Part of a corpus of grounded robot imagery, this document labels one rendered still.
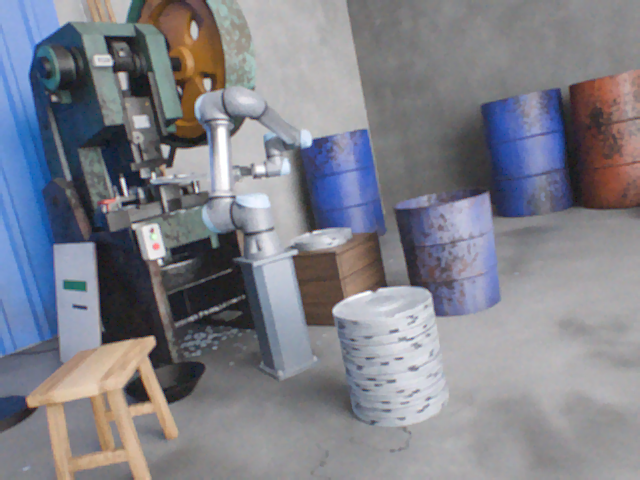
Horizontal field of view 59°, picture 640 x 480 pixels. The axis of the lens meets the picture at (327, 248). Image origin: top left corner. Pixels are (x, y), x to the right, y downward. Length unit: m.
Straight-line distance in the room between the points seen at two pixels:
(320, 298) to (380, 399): 1.02
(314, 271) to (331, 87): 3.26
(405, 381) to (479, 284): 0.93
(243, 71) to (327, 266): 0.98
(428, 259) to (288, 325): 0.67
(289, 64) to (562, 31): 2.22
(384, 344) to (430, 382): 0.17
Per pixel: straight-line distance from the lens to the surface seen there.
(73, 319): 3.00
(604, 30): 4.91
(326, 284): 2.52
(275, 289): 2.06
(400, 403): 1.64
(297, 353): 2.15
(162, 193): 2.62
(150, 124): 2.75
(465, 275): 2.40
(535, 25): 5.08
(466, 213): 2.36
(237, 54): 2.72
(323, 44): 5.63
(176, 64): 2.98
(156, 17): 3.19
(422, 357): 1.61
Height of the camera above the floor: 0.79
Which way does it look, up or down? 10 degrees down
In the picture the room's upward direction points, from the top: 11 degrees counter-clockwise
